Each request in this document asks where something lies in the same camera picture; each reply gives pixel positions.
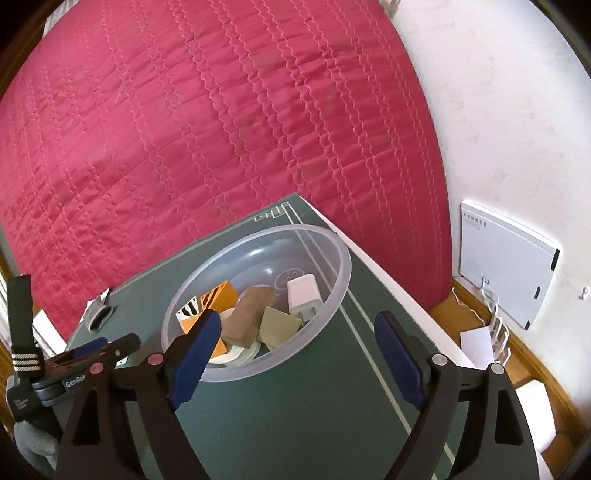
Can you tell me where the orange striped wedge block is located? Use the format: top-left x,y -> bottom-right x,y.
175,296 -> 228,359

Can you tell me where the brown wooden rectangular block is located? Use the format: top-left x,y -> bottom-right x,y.
221,286 -> 276,348

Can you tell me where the orange black striped wedge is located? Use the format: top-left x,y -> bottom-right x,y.
199,281 -> 238,313

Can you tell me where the cream wooden block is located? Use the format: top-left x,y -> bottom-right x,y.
259,306 -> 303,350

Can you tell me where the grey work glove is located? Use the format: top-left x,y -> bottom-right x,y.
80,288 -> 116,333

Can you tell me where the green table mat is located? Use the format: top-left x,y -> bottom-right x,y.
68,194 -> 471,479

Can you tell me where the clear plastic bowl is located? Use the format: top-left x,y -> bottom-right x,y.
160,224 -> 352,383

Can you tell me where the white power adapter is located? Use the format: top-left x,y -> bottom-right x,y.
287,273 -> 324,323

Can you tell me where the red quilted bedspread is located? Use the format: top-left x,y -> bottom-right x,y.
1,1 -> 452,337

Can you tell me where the black wrist strap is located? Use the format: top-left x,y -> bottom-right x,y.
6,274 -> 45,381

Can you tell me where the white wire rack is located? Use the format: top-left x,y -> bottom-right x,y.
479,277 -> 512,367

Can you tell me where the white wall panel box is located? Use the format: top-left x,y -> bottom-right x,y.
460,199 -> 561,330

